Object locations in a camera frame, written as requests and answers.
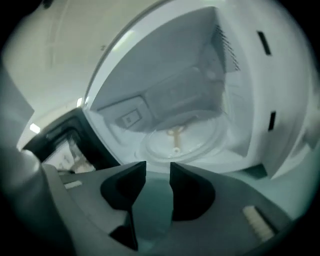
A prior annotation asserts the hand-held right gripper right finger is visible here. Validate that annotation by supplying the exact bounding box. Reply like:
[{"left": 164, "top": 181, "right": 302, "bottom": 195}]
[{"left": 169, "top": 161, "right": 294, "bottom": 255}]

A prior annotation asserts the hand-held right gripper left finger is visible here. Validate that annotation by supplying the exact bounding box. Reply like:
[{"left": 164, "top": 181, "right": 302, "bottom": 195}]
[{"left": 42, "top": 160, "right": 148, "bottom": 254}]

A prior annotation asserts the round glass turntable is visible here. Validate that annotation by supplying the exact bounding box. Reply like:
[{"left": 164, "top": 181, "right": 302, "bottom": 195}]
[{"left": 138, "top": 116, "right": 230, "bottom": 165}]

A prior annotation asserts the beige microwave drive coupler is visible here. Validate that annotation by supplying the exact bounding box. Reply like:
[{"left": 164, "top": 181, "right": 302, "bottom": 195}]
[{"left": 166, "top": 126, "right": 185, "bottom": 155}]

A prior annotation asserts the light blue table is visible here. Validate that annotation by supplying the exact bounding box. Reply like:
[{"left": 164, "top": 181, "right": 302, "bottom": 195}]
[{"left": 132, "top": 162, "right": 320, "bottom": 251}]

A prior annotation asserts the white microwave oven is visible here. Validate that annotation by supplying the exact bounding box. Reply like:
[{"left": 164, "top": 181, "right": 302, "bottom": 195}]
[{"left": 22, "top": 0, "right": 320, "bottom": 181}]

